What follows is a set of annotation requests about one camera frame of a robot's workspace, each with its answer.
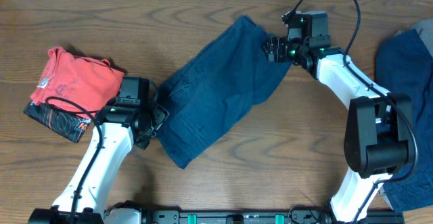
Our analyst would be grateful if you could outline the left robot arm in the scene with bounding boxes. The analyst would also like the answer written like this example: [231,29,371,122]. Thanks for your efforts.
[28,100,169,224]

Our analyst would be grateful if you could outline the folded orange t-shirt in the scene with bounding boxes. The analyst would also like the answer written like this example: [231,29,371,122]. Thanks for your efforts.
[30,47,124,114]

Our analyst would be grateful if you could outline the dark blue denim shorts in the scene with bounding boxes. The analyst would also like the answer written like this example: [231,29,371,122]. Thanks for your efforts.
[157,16,290,169]

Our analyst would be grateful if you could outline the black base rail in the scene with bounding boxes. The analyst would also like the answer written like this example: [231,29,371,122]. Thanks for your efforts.
[103,200,405,224]

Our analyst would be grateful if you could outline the grey garment at right edge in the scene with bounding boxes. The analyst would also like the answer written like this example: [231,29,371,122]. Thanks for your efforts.
[394,19,432,60]

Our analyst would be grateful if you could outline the folded black orange-print garment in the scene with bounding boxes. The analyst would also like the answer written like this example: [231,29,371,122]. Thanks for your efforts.
[23,102,91,143]

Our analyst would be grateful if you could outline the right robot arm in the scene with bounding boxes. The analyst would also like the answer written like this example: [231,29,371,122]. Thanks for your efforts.
[262,37,418,223]

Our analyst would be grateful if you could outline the dark blue garment pile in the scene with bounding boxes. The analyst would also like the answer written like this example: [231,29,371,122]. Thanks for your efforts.
[375,30,432,212]

